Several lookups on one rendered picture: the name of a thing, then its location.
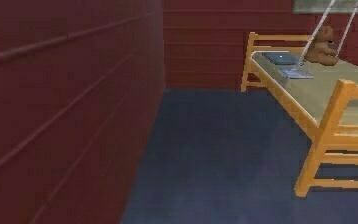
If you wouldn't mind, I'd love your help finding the white thin rod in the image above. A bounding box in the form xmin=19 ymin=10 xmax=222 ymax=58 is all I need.
xmin=335 ymin=0 xmax=358 ymax=57
xmin=297 ymin=0 xmax=337 ymax=67

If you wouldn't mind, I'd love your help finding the brown teddy bear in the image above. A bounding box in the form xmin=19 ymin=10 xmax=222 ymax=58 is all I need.
xmin=303 ymin=25 xmax=341 ymax=66

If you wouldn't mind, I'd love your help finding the wooden bed with olive mattress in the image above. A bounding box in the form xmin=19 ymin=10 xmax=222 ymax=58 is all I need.
xmin=240 ymin=31 xmax=358 ymax=198

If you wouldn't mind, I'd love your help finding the grey green framed picture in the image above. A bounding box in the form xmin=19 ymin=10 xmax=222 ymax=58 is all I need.
xmin=292 ymin=0 xmax=358 ymax=15

